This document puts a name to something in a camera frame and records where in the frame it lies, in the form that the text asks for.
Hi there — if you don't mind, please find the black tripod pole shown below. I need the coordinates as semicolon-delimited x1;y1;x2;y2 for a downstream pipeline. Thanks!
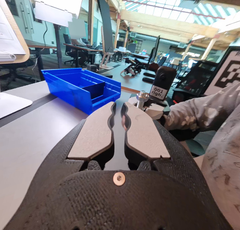
53;23;63;69

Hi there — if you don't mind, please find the wooden top desk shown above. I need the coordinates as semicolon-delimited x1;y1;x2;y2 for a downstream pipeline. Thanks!
25;39;57;80
63;43;102;65

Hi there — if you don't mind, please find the silver steel bolt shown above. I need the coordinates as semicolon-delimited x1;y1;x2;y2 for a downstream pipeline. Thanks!
137;90;147;109

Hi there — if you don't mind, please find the black mesh office chair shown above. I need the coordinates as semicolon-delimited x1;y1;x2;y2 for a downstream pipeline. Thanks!
172;60;220;105

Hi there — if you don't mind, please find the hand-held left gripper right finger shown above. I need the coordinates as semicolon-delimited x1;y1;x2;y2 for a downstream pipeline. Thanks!
121;102;171;161

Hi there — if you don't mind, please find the dark brown chair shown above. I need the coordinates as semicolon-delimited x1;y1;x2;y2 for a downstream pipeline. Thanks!
149;63;160;74

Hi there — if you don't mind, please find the black bin divider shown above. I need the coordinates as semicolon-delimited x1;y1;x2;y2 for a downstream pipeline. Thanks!
81;82;105;100

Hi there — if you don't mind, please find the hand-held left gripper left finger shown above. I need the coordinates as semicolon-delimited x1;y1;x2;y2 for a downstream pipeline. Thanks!
67;101;115;161

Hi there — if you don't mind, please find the black and white tag board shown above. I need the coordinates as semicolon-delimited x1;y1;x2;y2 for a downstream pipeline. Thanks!
203;50;240;96

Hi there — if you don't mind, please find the white panel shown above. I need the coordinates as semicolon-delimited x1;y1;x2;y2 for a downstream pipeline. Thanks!
35;0;79;27

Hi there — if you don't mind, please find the person's right hand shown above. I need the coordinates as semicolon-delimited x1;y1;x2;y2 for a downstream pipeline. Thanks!
121;115;128;131

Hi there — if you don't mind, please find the black monitor on stand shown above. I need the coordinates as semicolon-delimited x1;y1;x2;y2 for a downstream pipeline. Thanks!
149;35;161;70

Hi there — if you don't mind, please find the black panel on wooden stand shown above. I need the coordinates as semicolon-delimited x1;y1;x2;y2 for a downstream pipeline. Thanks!
97;0;115;70

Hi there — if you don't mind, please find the person's right forearm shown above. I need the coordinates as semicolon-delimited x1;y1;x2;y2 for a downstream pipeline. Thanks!
163;82;240;131

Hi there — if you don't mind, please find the wooden board with paper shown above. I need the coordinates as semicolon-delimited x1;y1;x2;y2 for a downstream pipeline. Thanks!
0;0;30;64

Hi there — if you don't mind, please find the black wall sign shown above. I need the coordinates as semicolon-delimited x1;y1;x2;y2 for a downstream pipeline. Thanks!
2;0;19;17

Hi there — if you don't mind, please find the blue plastic bin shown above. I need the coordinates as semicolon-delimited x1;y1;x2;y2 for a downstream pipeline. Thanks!
41;67;121;115

